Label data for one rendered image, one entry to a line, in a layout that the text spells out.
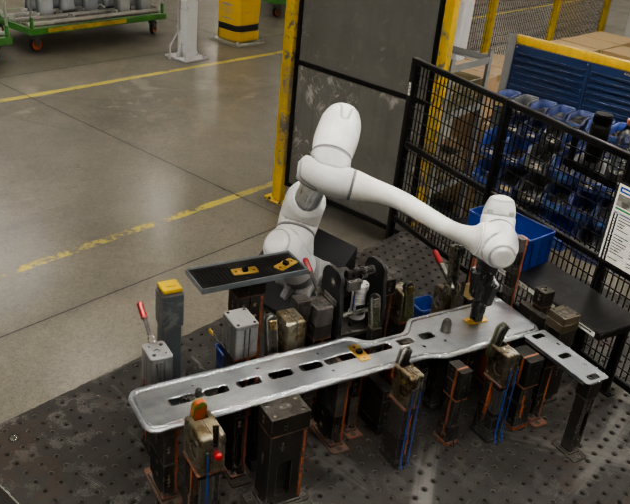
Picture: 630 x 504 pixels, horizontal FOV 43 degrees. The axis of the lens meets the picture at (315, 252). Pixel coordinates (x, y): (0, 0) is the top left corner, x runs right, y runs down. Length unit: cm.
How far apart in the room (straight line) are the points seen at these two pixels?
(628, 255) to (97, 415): 186
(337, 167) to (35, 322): 238
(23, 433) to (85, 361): 151
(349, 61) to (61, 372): 259
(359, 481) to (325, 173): 94
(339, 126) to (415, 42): 236
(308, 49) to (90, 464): 355
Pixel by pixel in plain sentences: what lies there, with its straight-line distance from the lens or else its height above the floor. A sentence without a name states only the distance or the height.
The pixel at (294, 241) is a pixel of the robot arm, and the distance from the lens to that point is 296.
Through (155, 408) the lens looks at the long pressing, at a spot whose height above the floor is 100.
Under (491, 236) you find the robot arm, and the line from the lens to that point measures 237.
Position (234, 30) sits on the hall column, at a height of 18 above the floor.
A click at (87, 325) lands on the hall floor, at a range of 437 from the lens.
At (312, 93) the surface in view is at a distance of 542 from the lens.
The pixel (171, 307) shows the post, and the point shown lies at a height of 110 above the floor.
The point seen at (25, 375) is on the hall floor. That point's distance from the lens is 406.
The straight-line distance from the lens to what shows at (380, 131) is 510.
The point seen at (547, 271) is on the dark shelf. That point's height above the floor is 103.
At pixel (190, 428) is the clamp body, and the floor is 105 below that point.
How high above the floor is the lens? 240
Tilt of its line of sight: 28 degrees down
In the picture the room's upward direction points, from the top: 6 degrees clockwise
